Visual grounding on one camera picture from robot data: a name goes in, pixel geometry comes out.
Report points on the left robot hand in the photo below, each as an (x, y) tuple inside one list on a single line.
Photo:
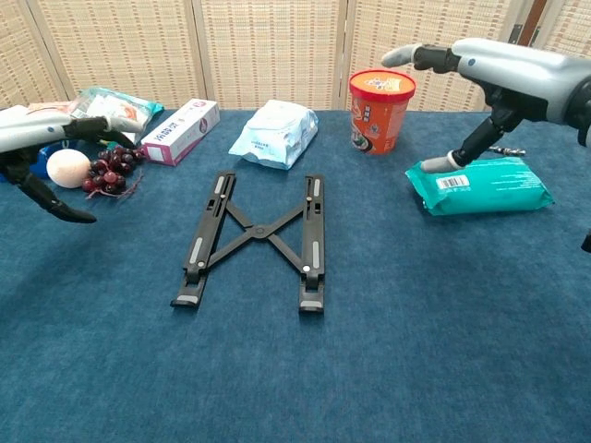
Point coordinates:
[(27, 129)]

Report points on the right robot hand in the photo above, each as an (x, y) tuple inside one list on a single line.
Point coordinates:
[(522, 78)]

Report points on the black folding laptop stand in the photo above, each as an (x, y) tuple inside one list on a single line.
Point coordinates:
[(261, 231)]

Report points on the blue Oreo cookie box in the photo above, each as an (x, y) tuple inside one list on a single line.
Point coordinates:
[(44, 161)]

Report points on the black screen hinge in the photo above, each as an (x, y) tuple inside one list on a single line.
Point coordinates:
[(535, 37), (515, 34)]

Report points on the peach coloured egg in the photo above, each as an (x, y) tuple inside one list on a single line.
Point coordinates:
[(68, 168)]

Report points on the teal clear snack bag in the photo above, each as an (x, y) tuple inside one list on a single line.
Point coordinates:
[(120, 107)]

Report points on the dark red grape bunch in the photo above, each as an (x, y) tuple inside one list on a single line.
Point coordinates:
[(111, 175)]

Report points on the green wet wipes pack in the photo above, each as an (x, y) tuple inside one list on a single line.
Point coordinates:
[(498, 189)]

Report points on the orange instant noodle cup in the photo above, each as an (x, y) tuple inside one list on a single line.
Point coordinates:
[(381, 115)]

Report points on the white toothpaste box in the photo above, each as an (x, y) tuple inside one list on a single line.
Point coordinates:
[(180, 134)]

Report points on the light blue wipes pack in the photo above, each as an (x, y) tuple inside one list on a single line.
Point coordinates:
[(272, 138)]

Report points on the bamboo folding screen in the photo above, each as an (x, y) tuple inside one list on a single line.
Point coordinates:
[(268, 51)]

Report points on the blue felt table cover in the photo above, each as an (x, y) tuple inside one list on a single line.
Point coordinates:
[(323, 369)]

